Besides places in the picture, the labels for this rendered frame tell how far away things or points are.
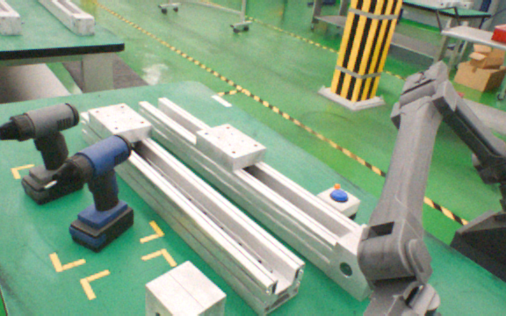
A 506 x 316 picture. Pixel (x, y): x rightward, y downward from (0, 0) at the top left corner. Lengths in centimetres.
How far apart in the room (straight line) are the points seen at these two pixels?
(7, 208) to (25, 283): 25
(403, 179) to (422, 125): 14
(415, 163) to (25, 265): 74
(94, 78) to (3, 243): 158
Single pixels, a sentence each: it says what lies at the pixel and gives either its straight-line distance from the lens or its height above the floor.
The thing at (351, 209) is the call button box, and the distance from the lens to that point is 105.
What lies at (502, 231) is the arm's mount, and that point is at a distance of 114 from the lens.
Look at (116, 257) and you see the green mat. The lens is 90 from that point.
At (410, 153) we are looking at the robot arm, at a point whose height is 112.
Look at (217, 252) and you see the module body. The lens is 83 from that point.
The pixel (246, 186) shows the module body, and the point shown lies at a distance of 102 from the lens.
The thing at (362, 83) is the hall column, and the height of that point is 23.
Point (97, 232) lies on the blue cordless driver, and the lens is 89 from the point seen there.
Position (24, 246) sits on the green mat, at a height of 78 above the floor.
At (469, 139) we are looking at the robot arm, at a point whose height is 104.
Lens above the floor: 140
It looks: 30 degrees down
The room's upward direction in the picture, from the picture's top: 8 degrees clockwise
